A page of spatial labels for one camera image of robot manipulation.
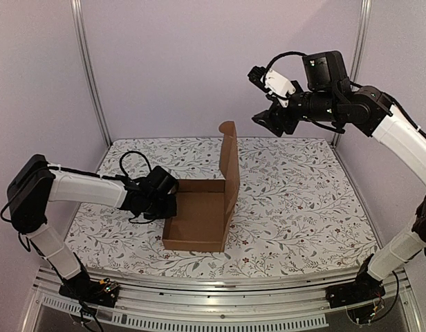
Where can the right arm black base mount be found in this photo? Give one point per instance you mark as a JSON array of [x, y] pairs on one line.
[[363, 288]]

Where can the left aluminium frame post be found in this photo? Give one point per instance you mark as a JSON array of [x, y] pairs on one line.
[[83, 47]]

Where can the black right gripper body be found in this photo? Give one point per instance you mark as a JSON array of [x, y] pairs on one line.
[[282, 117]]

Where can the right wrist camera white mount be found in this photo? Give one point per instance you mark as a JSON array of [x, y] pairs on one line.
[[272, 83]]

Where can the aluminium frame post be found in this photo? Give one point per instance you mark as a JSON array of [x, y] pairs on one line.
[[83, 47], [361, 39]]

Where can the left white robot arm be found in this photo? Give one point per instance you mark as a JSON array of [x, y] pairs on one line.
[[40, 182]]

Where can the right aluminium frame post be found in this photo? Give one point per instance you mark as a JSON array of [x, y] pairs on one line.
[[361, 39]]

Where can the front aluminium rail base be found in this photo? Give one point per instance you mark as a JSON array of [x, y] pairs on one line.
[[288, 303]]

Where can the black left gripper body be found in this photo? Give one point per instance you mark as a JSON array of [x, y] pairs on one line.
[[157, 210]]

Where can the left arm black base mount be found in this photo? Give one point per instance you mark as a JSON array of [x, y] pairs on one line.
[[81, 287]]

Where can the brown cardboard box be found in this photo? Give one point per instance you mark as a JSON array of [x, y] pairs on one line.
[[205, 207]]

